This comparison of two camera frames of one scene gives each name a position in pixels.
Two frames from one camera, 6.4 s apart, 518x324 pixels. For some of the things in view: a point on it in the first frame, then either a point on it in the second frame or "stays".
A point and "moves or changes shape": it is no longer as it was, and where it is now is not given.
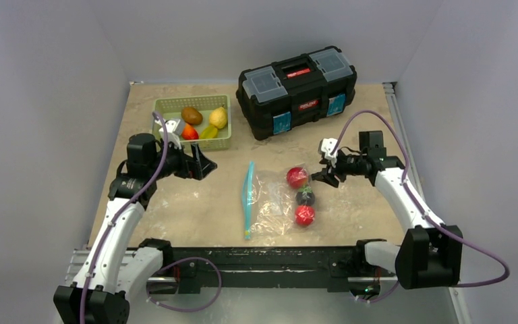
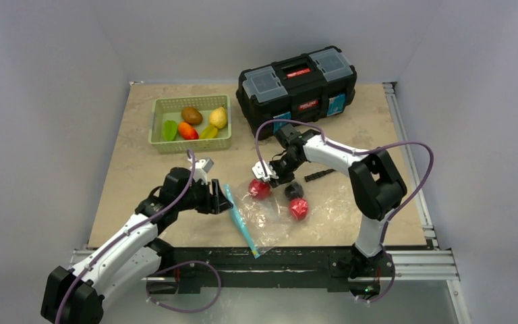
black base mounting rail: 337,262 stays
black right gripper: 337,167 to 276,165
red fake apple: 297,177 to 259,189
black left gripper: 195,167 to 222,204
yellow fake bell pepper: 208,132 stays
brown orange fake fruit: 191,115 stays
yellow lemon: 218,117 stays
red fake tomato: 305,214 to 299,208
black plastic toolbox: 280,97 stays
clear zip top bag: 276,204 moves or changes shape
